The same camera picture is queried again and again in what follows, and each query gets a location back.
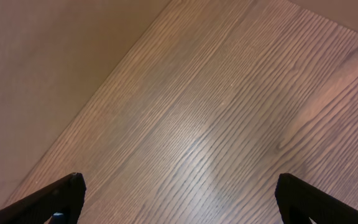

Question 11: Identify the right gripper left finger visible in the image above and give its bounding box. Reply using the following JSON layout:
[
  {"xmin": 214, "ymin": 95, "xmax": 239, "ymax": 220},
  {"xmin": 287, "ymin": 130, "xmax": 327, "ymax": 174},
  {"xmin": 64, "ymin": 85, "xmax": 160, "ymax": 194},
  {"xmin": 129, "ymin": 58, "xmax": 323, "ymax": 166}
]
[{"xmin": 0, "ymin": 172, "xmax": 86, "ymax": 224}]

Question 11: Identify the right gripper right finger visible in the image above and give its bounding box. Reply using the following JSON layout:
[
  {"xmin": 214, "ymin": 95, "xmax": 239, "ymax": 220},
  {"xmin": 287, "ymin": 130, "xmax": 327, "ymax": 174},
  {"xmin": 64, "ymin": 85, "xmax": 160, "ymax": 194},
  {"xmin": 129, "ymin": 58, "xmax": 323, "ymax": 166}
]
[{"xmin": 275, "ymin": 173, "xmax": 358, "ymax": 224}]

